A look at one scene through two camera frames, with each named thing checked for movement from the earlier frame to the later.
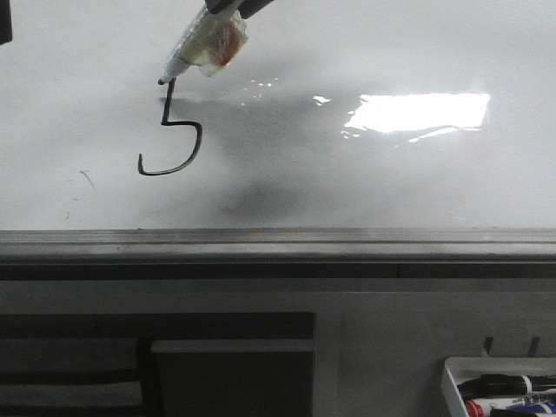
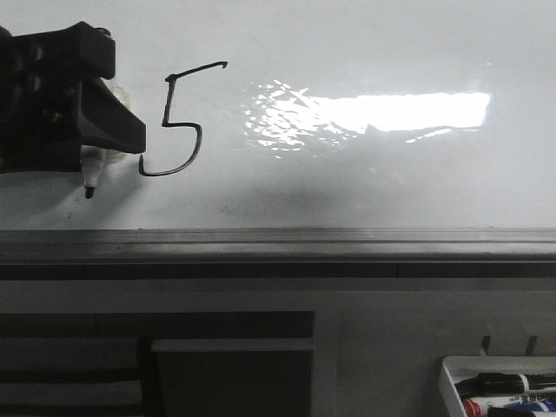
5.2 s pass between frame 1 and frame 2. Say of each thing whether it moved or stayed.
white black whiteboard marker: moved
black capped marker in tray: stayed
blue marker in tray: stayed
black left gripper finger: moved
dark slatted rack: stayed
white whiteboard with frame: stayed
